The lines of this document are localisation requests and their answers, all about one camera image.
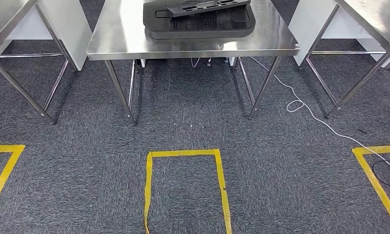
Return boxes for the black plastic plate bracket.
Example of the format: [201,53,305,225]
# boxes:
[167,0,251,18]

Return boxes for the steel workbench table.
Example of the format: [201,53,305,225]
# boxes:
[86,0,301,126]

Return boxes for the yellow floor tape square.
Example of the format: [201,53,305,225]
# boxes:
[352,145,390,232]
[144,149,233,234]

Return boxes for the white board panel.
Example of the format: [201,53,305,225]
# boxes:
[288,0,390,67]
[0,0,93,72]

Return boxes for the steel side table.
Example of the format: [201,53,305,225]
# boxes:
[0,0,79,125]
[303,0,390,118]

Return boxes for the white power cable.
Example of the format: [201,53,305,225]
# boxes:
[249,56,390,176]

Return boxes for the thin black cable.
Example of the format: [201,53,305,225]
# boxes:
[371,160,390,191]

